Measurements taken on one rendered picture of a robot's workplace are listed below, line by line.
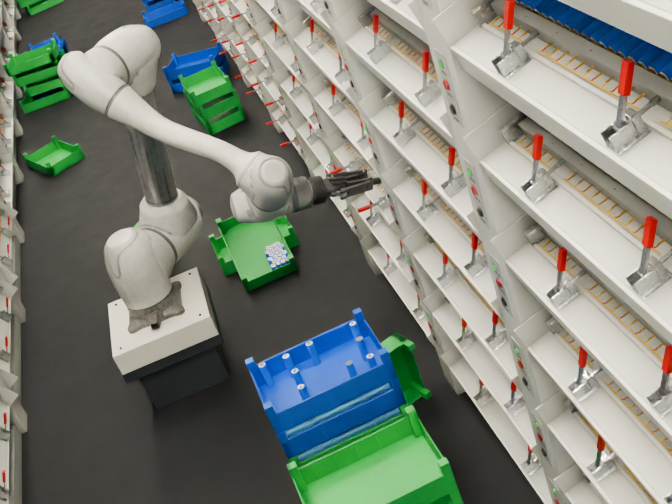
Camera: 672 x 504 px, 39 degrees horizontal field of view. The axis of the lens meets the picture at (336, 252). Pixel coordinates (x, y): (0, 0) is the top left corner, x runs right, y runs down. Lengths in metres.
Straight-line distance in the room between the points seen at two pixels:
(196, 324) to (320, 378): 0.71
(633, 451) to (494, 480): 0.97
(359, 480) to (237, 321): 1.30
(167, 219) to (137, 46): 0.56
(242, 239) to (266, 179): 1.26
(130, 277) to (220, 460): 0.59
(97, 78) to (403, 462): 1.25
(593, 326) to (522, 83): 0.38
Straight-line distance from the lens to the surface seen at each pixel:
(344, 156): 2.88
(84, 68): 2.56
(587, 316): 1.41
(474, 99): 1.43
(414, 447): 2.09
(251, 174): 2.28
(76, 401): 3.28
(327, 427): 2.16
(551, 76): 1.19
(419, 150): 1.94
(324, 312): 3.11
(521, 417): 2.11
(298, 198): 2.45
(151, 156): 2.81
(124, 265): 2.82
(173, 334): 2.84
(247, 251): 3.46
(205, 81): 4.88
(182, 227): 2.93
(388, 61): 1.89
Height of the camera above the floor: 1.78
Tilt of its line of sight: 32 degrees down
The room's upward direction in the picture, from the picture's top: 21 degrees counter-clockwise
